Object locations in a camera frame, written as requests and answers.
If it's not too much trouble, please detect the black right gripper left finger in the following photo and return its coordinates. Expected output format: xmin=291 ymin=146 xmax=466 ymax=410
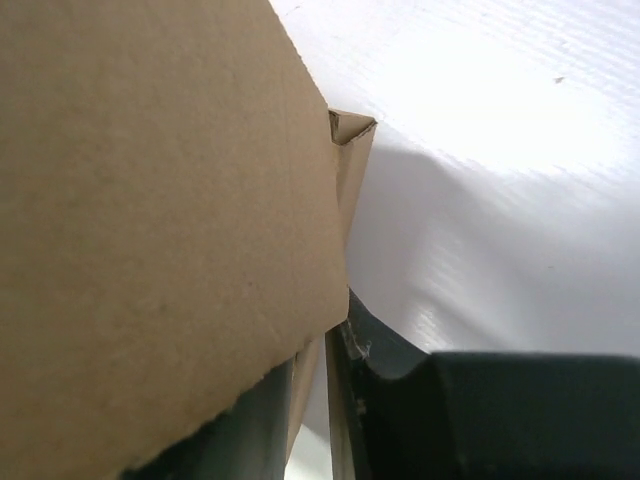
xmin=120 ymin=360 xmax=293 ymax=480

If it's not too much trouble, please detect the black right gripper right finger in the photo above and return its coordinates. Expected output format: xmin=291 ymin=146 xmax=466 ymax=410
xmin=327 ymin=296 xmax=639 ymax=479

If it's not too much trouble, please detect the brown cardboard box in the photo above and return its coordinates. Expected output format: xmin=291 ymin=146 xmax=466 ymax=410
xmin=1 ymin=1 xmax=349 ymax=479

